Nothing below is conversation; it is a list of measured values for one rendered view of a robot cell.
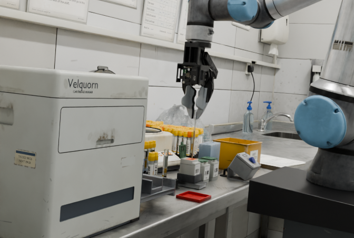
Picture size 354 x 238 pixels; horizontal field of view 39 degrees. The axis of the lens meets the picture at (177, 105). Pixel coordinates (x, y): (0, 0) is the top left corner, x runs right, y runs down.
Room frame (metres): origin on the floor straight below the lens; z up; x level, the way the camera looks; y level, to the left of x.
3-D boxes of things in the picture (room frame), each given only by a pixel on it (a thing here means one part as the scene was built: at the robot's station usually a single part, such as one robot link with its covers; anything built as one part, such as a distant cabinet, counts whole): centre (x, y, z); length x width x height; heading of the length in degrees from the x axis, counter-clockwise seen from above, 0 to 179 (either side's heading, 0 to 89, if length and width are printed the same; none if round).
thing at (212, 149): (1.63, -0.12, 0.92); 0.10 x 0.07 x 0.10; 158
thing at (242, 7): (1.35, -0.14, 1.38); 0.11 x 0.11 x 0.08; 53
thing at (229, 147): (1.76, -0.22, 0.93); 0.13 x 0.13 x 0.10; 59
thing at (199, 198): (1.27, -0.06, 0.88); 0.07 x 0.07 x 0.01; 61
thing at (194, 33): (1.39, -0.05, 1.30); 0.08 x 0.08 x 0.05
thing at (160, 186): (1.12, 0.07, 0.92); 0.21 x 0.07 x 0.05; 151
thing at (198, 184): (1.41, -0.05, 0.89); 0.09 x 0.05 x 0.04; 64
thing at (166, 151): (1.38, 0.02, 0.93); 0.01 x 0.01 x 0.10
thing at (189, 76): (1.39, -0.04, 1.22); 0.09 x 0.08 x 0.12; 154
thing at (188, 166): (1.41, -0.05, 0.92); 0.05 x 0.04 x 0.06; 64
